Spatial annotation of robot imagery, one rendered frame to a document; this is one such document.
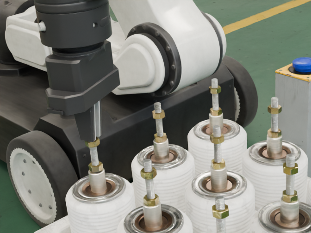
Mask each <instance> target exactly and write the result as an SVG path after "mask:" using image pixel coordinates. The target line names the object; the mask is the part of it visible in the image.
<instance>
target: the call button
mask: <svg viewBox="0 0 311 233"><path fill-rule="evenodd" d="M292 66H293V67H294V68H295V70H296V71H298V72H311V58H309V57H300V58H296V59H295V60H293V61H292Z"/></svg>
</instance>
